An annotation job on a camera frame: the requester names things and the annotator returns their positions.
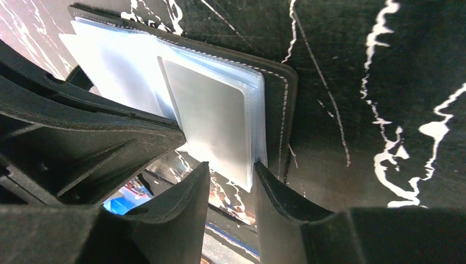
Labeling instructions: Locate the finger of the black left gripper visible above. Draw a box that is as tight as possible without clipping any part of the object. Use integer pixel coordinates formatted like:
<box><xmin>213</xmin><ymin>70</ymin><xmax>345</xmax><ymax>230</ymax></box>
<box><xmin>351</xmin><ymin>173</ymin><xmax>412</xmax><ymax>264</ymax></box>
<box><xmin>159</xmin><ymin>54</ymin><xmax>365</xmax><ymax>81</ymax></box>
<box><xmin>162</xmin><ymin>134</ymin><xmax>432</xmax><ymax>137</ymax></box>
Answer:
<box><xmin>1</xmin><ymin>42</ymin><xmax>185</xmax><ymax>205</ymax></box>

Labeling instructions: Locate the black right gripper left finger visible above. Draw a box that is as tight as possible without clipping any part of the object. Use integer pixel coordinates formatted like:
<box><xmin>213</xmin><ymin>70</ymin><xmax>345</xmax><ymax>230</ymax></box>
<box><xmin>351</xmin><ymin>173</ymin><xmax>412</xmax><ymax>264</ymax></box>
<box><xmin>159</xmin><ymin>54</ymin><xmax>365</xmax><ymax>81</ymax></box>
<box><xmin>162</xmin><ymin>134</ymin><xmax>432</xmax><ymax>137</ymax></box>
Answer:
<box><xmin>1</xmin><ymin>162</ymin><xmax>210</xmax><ymax>263</ymax></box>

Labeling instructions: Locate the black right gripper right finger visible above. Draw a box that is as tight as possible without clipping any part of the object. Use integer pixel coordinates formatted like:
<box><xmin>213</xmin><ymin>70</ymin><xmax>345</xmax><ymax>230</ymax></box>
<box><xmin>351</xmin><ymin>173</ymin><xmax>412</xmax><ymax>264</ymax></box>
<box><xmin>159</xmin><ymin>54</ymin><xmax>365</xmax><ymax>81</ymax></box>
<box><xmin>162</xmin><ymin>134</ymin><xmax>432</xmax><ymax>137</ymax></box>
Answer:
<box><xmin>253</xmin><ymin>162</ymin><xmax>465</xmax><ymax>263</ymax></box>

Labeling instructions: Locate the silver card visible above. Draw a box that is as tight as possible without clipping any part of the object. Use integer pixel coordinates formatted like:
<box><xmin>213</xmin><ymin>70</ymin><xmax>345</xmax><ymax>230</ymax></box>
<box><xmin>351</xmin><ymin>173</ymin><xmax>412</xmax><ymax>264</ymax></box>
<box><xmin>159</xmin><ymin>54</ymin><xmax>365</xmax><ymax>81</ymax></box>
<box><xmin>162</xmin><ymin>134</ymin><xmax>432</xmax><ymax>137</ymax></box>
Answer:
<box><xmin>162</xmin><ymin>59</ymin><xmax>252</xmax><ymax>190</ymax></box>

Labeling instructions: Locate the black card holder wallet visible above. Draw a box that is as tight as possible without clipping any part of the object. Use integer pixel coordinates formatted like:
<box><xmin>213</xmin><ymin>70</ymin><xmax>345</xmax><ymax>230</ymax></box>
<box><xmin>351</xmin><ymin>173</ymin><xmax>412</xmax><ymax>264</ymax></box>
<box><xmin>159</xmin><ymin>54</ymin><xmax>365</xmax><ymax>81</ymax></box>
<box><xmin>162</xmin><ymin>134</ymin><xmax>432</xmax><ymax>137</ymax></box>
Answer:
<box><xmin>60</xmin><ymin>3</ymin><xmax>298</xmax><ymax>191</ymax></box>

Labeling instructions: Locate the black marbled table mat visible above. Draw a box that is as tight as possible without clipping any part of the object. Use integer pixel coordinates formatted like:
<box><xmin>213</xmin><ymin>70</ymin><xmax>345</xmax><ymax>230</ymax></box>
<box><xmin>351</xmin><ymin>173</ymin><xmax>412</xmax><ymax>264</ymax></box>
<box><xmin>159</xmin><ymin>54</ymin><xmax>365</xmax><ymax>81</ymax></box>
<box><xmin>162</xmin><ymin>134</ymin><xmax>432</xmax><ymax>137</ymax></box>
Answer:
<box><xmin>0</xmin><ymin>0</ymin><xmax>466</xmax><ymax>227</ymax></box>

